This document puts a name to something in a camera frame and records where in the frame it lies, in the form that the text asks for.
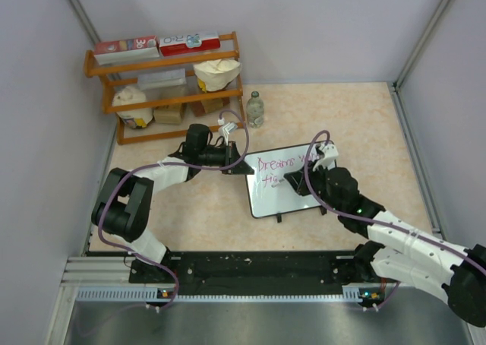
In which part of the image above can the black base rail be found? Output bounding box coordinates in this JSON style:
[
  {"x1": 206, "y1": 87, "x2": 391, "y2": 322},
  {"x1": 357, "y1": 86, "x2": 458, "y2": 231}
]
[{"x1": 128, "y1": 249, "x2": 384, "y2": 296}]

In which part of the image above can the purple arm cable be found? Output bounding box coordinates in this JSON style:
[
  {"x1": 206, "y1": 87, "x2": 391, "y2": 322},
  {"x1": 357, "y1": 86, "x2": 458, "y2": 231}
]
[
  {"x1": 99, "y1": 110, "x2": 251, "y2": 312},
  {"x1": 303, "y1": 131, "x2": 486, "y2": 312}
]

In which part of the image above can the clear glass bottle green cap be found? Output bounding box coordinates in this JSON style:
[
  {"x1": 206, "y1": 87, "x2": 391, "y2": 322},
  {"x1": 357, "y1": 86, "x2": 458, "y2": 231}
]
[{"x1": 246, "y1": 91, "x2": 264, "y2": 128}]

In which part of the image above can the white flour bag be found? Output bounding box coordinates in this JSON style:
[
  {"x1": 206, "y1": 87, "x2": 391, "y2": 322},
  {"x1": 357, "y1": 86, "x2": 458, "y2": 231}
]
[{"x1": 112, "y1": 85, "x2": 154, "y2": 130}]

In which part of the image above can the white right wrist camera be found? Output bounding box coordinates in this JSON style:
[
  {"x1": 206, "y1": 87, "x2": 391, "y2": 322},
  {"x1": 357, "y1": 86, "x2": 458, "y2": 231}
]
[{"x1": 312, "y1": 142, "x2": 339, "y2": 172}]

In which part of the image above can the red white box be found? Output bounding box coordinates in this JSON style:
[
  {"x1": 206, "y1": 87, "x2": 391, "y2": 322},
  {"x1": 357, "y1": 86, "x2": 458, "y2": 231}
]
[
  {"x1": 159, "y1": 32, "x2": 221, "y2": 57},
  {"x1": 93, "y1": 35, "x2": 159, "y2": 65}
]

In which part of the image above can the black framed whiteboard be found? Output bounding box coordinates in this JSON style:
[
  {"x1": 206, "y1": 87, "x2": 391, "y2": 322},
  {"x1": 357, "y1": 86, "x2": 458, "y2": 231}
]
[{"x1": 245, "y1": 144, "x2": 327, "y2": 223}]

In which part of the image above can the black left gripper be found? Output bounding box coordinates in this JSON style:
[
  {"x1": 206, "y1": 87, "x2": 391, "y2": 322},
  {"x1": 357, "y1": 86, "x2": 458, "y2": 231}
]
[{"x1": 198, "y1": 141, "x2": 253, "y2": 175}]

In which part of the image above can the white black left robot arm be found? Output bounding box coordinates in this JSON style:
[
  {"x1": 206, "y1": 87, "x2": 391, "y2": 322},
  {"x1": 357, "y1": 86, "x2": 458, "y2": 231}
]
[{"x1": 91, "y1": 122, "x2": 254, "y2": 282}]

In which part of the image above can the grey slotted cable duct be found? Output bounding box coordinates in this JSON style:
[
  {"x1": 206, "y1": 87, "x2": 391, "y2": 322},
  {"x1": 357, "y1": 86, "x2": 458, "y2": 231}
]
[{"x1": 76, "y1": 286, "x2": 383, "y2": 304}]

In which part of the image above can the orange wooden shelf rack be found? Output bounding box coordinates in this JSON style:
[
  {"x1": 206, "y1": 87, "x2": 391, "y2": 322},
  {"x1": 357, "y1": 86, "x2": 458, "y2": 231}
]
[{"x1": 83, "y1": 32, "x2": 245, "y2": 145}]

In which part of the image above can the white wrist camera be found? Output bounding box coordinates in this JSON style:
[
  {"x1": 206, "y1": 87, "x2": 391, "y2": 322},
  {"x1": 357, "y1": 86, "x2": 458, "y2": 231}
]
[
  {"x1": 218, "y1": 119, "x2": 238, "y2": 136},
  {"x1": 312, "y1": 142, "x2": 339, "y2": 172}
]

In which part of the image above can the red white box right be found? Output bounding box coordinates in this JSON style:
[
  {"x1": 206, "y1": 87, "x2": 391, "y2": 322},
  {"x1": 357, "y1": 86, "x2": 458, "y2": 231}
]
[{"x1": 159, "y1": 32, "x2": 221, "y2": 57}]

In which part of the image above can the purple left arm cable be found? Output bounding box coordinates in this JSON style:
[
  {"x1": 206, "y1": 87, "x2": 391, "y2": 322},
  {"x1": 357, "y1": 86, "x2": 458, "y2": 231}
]
[{"x1": 99, "y1": 110, "x2": 251, "y2": 312}]

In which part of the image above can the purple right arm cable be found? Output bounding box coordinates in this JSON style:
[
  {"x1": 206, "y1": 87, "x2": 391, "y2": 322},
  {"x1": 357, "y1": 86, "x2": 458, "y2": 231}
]
[{"x1": 303, "y1": 131, "x2": 486, "y2": 312}]

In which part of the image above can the tan cardboard box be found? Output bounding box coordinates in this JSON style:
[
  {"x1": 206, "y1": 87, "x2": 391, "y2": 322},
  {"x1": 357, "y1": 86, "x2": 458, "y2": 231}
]
[{"x1": 153, "y1": 103, "x2": 186, "y2": 125}]

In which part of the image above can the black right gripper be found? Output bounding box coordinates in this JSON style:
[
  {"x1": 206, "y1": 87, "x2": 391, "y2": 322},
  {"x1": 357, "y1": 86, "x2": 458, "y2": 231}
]
[{"x1": 286, "y1": 159, "x2": 344, "y2": 214}]

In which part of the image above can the cream paper bag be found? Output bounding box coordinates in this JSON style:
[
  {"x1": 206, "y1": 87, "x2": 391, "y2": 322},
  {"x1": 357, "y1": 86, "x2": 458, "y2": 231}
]
[{"x1": 193, "y1": 59, "x2": 241, "y2": 93}]

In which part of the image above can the red white box left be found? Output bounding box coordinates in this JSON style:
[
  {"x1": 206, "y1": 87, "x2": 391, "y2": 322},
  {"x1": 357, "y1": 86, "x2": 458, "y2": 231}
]
[{"x1": 93, "y1": 35, "x2": 159, "y2": 65}]

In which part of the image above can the clear plastic container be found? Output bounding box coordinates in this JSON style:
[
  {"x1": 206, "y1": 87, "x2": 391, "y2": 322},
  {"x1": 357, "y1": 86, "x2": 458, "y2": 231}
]
[{"x1": 137, "y1": 68, "x2": 189, "y2": 99}]

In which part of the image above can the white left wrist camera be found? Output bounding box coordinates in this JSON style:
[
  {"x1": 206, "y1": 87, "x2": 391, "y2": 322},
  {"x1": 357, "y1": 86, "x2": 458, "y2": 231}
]
[{"x1": 218, "y1": 119, "x2": 238, "y2": 136}]

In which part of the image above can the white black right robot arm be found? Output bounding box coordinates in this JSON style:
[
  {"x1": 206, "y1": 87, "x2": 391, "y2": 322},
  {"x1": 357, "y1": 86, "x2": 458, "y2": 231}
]
[{"x1": 283, "y1": 163, "x2": 485, "y2": 328}]

